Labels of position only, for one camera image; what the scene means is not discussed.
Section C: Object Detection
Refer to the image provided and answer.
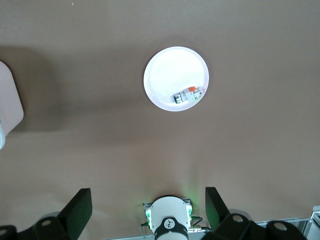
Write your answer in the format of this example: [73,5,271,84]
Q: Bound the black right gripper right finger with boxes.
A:
[202,186,252,240]

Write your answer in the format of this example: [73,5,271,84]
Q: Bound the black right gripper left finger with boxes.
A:
[29,187,94,240]

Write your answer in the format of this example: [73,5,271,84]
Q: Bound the white lidded box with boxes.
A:
[0,60,25,151]

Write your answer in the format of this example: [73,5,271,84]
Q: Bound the white green push-button switch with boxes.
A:
[172,86,205,104]

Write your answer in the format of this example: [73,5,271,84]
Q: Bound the pink round plate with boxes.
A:
[143,45,210,112]

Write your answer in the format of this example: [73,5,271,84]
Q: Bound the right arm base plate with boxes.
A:
[142,196,194,240]

